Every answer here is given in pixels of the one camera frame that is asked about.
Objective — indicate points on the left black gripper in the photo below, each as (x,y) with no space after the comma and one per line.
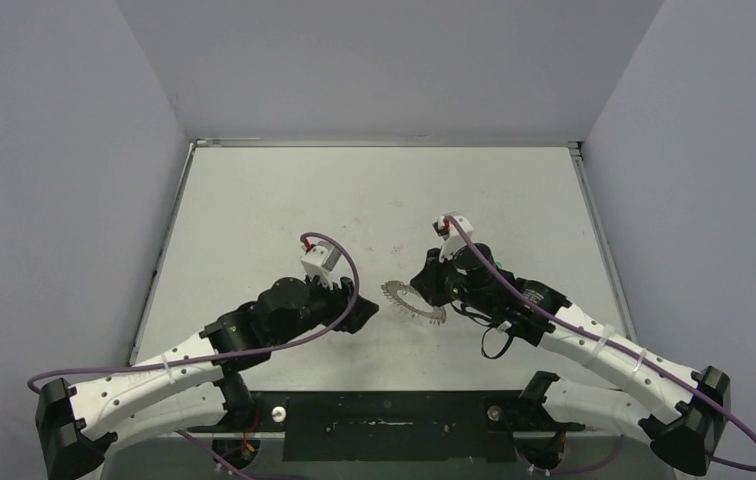
(337,297)

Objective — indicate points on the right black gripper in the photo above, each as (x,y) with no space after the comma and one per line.
(433,275)

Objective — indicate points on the metal disc with key rings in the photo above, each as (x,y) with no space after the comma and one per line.
(408,301)

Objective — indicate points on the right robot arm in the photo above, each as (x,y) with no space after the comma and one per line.
(660,403)

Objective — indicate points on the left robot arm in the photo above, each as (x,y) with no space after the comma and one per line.
(197,383)

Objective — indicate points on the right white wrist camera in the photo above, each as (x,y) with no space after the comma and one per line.
(448,227)

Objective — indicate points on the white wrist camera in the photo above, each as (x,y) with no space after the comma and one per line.
(448,227)
(319,261)

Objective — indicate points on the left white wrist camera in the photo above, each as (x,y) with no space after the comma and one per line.
(319,261)

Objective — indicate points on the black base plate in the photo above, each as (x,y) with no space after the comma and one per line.
(395,425)

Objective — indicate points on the aluminium frame rail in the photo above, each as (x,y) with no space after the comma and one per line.
(565,402)

